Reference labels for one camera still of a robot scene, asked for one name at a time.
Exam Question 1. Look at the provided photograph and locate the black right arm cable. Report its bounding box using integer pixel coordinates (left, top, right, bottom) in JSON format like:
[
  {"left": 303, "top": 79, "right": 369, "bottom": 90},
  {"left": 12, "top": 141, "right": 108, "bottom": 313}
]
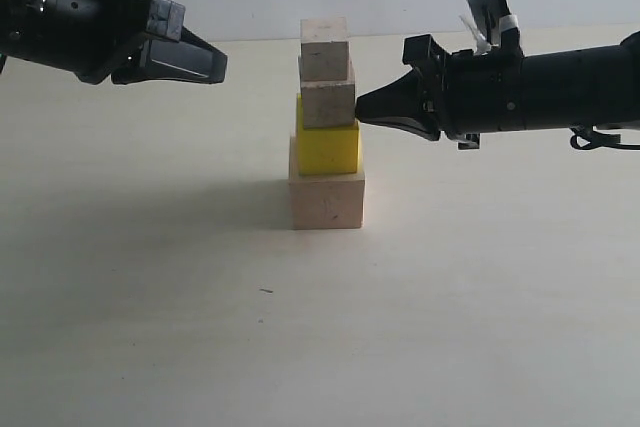
[{"left": 569, "top": 124, "right": 640, "bottom": 152}]

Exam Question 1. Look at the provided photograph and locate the medium natural wooden cube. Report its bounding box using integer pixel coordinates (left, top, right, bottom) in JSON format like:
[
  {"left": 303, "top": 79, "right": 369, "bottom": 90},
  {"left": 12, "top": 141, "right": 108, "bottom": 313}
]
[{"left": 298, "top": 56, "right": 356, "bottom": 129}]

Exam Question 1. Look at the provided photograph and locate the small wooden cube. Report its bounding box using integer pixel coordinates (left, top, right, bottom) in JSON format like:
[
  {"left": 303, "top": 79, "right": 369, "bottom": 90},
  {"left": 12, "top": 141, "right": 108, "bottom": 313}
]
[{"left": 300, "top": 17, "right": 349, "bottom": 81}]

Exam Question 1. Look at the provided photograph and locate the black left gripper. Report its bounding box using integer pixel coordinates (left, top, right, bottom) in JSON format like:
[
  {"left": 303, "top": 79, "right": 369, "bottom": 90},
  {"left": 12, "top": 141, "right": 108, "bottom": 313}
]
[{"left": 42, "top": 0, "right": 228, "bottom": 85}]

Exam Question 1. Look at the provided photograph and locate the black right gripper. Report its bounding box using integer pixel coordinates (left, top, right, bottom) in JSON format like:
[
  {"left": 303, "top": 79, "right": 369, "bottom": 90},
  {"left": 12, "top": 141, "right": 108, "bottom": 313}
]
[{"left": 355, "top": 34, "right": 525, "bottom": 150}]

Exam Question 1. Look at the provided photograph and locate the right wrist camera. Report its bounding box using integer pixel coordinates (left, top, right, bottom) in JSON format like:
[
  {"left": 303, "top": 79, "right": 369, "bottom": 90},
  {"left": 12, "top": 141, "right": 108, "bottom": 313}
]
[{"left": 461, "top": 0, "right": 523, "bottom": 56}]

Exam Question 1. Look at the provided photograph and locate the yellow wooden cube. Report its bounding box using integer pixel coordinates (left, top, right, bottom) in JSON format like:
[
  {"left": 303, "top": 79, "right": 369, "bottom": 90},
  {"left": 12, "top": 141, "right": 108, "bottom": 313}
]
[{"left": 293, "top": 93, "right": 362, "bottom": 176}]

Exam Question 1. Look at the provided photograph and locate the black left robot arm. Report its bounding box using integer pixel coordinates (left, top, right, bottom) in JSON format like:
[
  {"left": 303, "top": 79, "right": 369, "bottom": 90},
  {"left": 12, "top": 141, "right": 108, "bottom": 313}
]
[{"left": 1, "top": 0, "right": 228, "bottom": 85}]

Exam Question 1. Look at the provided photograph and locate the large natural wooden cube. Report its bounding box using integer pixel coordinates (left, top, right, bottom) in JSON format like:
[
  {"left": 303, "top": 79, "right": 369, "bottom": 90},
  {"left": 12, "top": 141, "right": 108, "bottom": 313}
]
[{"left": 288, "top": 136, "right": 366, "bottom": 230}]

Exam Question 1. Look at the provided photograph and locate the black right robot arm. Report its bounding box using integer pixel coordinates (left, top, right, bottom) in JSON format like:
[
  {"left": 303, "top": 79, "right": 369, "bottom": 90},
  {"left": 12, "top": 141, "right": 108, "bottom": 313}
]
[{"left": 355, "top": 29, "right": 639, "bottom": 150}]

